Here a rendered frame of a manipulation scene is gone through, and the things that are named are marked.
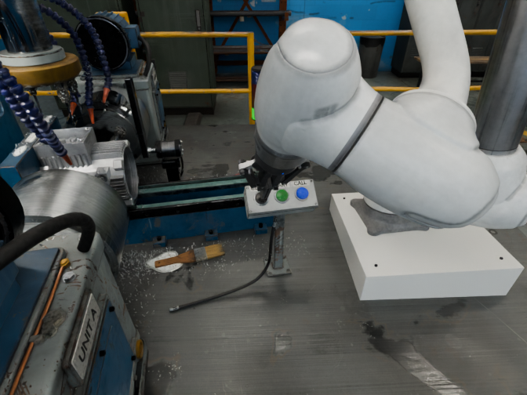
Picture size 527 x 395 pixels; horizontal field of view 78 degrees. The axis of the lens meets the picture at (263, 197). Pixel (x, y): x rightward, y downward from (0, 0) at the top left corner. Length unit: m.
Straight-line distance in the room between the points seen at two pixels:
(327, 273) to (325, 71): 0.72
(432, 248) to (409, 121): 0.66
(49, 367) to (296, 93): 0.39
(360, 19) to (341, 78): 5.76
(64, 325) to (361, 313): 0.66
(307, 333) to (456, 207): 0.55
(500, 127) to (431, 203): 0.48
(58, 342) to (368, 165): 0.40
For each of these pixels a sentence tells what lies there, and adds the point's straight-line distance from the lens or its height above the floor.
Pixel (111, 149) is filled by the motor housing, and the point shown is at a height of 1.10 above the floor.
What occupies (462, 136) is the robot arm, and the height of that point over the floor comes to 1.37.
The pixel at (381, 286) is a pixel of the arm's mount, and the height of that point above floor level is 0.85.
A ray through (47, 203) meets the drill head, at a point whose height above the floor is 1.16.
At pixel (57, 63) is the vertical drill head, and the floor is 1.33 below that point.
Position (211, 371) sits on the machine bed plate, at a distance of 0.80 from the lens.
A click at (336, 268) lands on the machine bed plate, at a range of 0.99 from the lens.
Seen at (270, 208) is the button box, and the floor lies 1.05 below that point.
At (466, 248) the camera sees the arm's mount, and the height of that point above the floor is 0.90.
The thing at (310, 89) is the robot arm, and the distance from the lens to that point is 0.32.
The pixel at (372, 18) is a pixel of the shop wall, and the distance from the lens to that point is 6.13.
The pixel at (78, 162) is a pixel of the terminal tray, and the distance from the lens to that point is 0.99.
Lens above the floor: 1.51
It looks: 36 degrees down
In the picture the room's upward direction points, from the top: straight up
